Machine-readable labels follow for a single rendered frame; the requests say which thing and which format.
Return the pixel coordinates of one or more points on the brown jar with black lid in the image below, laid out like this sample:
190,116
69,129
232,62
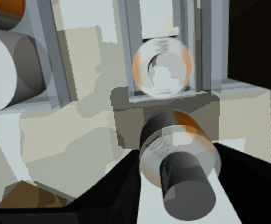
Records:
14,14

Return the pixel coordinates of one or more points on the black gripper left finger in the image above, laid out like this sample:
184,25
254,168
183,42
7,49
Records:
114,199

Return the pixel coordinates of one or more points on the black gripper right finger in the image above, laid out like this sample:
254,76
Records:
247,183

